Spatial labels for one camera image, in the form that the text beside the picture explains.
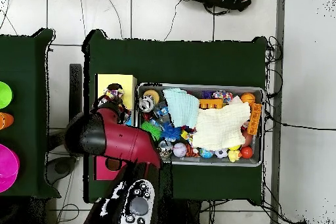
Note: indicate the cream muslin cloth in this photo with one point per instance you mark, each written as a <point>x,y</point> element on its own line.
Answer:
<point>223,126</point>

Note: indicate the green-clothed side table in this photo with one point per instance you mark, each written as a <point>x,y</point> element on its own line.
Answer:
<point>23,76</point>

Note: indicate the green spiky ball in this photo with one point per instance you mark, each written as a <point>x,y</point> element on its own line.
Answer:
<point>153,129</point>

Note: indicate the dark green table cloth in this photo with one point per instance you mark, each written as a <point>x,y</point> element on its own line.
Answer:
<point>183,61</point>

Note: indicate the orange plastic grid tray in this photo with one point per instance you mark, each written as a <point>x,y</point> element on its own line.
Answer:
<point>254,119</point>

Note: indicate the wooden three-hole box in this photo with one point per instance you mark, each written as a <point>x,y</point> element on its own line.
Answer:
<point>126,82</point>

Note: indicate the orange toy basketball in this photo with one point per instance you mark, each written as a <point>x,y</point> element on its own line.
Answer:
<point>248,98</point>

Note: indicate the orange plastic cup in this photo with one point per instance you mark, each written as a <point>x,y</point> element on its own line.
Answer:
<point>5,120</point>

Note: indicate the silver mesh bin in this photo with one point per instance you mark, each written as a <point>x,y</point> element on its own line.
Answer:
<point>210,163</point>

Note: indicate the red-orange ball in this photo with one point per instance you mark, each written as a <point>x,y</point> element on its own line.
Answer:
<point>246,152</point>

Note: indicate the crushed drink can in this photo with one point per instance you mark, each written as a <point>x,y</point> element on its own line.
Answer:
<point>146,103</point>

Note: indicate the blue spiky ball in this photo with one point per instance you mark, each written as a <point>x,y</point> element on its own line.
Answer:
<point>170,132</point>

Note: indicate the orange plastic toy block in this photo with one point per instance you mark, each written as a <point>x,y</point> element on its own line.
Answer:
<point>210,103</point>

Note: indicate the white baseball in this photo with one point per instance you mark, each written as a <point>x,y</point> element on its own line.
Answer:
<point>180,150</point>

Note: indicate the mint green muslin cloth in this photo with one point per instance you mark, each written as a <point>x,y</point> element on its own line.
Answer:
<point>181,108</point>

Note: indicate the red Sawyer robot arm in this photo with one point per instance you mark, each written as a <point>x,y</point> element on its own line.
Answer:
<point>123,140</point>

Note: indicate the magenta plastic bowl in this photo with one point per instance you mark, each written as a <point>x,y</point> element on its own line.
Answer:
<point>8,166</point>

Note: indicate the yellow rubber duck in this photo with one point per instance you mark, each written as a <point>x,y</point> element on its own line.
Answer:
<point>233,155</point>

